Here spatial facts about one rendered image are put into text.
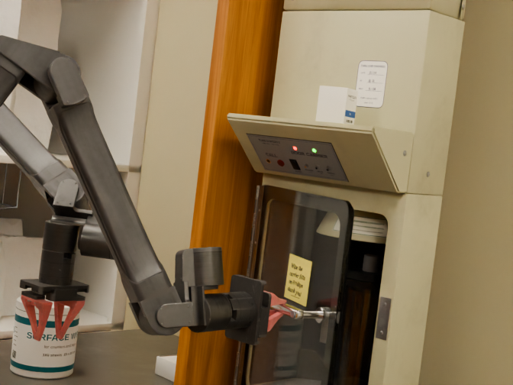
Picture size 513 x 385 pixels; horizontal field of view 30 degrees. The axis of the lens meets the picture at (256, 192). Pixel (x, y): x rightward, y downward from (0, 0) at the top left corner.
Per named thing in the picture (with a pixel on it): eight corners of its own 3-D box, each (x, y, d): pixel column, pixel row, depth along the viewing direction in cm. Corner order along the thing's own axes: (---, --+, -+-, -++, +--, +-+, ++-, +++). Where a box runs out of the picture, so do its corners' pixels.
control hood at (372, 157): (262, 172, 178) (268, 118, 178) (408, 193, 156) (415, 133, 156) (218, 168, 170) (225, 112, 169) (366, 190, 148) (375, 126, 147)
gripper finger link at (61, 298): (81, 342, 165) (88, 289, 165) (46, 345, 160) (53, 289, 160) (58, 333, 170) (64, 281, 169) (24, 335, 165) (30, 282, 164)
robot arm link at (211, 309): (179, 333, 144) (206, 332, 141) (176, 287, 145) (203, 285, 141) (211, 330, 150) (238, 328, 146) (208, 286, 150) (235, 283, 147)
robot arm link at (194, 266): (141, 328, 146) (157, 328, 138) (137, 253, 147) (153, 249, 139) (214, 322, 151) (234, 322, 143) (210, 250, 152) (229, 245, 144)
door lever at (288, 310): (295, 312, 162) (296, 296, 162) (324, 325, 154) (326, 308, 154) (267, 311, 160) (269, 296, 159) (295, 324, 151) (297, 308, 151)
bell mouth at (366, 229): (356, 231, 186) (359, 202, 186) (434, 245, 174) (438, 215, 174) (298, 230, 173) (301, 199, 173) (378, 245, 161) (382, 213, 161)
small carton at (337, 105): (326, 123, 163) (330, 88, 163) (353, 126, 161) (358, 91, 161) (314, 121, 159) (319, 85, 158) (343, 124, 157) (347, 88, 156)
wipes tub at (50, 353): (49, 360, 208) (56, 292, 207) (85, 376, 199) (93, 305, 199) (-4, 366, 198) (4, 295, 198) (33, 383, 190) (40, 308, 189)
